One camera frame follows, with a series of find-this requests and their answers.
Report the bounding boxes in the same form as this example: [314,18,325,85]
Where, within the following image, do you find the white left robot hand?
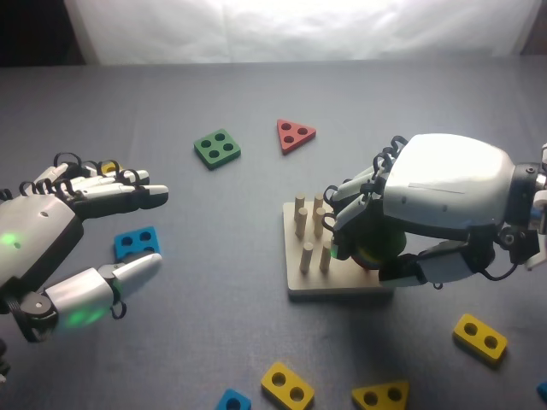
[0,151,170,343]

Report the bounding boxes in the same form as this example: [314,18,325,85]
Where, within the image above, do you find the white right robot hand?
[322,134,516,291]

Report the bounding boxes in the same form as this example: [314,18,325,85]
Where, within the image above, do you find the blue square four-hole block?
[113,225,162,262]

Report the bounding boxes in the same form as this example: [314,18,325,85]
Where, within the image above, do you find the yellow rectangle two-hole block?
[452,313,509,364]
[260,361,316,410]

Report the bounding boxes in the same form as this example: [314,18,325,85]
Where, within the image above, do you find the red triangle three-hole block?
[275,119,319,156]

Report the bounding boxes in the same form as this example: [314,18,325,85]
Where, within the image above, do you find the wooden peg board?
[282,192,397,303]

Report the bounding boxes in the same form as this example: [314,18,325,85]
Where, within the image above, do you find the green square four-hole block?
[192,128,242,171]

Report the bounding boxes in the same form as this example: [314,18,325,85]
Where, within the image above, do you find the yellow triangle three-hole block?
[350,380,410,410]

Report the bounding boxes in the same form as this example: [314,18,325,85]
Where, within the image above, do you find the blue block with holes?
[213,388,252,410]

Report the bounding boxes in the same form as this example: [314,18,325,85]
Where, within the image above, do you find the dark brown background panel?
[519,0,547,57]

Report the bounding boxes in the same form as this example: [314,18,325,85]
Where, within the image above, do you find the grey table cloth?
[0,54,547,410]

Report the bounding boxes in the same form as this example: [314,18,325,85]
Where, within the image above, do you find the black background panel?
[0,0,86,68]

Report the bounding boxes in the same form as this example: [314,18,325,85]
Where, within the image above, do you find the white backdrop sheet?
[63,0,542,66]

